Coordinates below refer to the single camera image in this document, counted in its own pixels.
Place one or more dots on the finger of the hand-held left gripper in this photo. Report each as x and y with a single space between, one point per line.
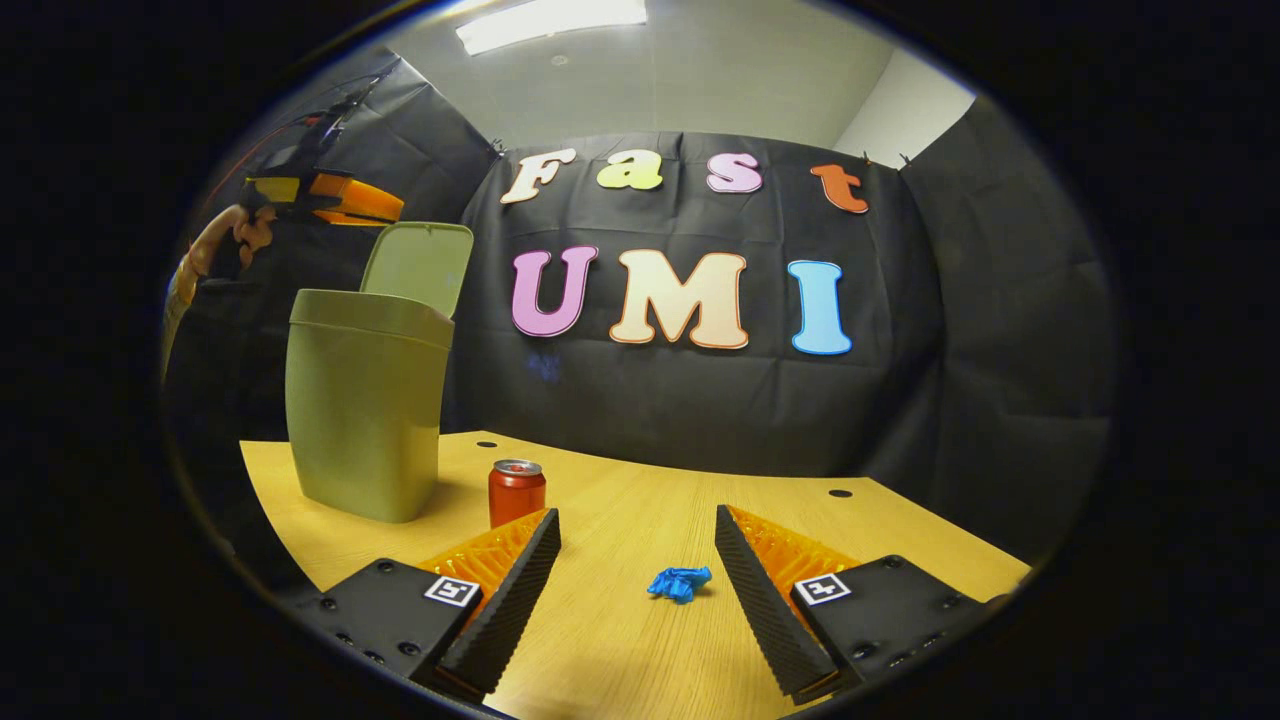
368 218
360 193

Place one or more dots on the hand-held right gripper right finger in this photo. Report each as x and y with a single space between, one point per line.
765 610

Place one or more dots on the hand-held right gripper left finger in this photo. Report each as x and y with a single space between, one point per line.
515 600

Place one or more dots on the blue paper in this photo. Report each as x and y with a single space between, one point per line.
680 583

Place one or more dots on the red pop can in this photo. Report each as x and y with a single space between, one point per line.
515 495

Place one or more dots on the green desktop garbage bin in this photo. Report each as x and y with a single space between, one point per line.
360 420

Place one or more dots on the wooden desktop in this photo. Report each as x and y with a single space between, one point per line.
640 650

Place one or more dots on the black backdrop cloth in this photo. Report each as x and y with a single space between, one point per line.
700 400

